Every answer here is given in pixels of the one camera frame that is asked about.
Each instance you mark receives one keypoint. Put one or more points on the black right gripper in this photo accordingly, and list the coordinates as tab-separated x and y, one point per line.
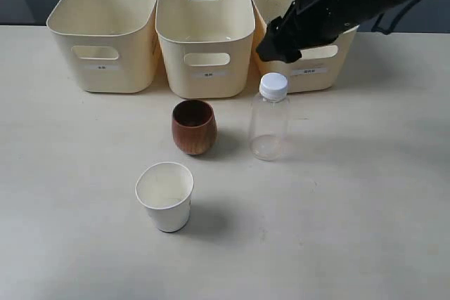
310	23

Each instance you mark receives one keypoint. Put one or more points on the clear plastic bottle white cap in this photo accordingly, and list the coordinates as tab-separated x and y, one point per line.
269	117

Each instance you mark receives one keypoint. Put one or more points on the brown wooden cup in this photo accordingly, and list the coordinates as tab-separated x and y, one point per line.
194	127

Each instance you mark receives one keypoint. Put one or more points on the white paper cup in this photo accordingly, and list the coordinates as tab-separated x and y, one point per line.
164	190

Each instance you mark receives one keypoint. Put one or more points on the right cream plastic bin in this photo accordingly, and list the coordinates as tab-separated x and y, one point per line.
317	69

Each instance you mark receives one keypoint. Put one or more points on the cream plastic bin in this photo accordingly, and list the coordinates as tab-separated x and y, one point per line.
317	69
110	45
206	45

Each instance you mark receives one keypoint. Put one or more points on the middle cream plastic bin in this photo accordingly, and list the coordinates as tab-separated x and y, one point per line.
206	45

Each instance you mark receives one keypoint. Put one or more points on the left cream plastic bin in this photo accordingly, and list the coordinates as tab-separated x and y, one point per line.
110	45

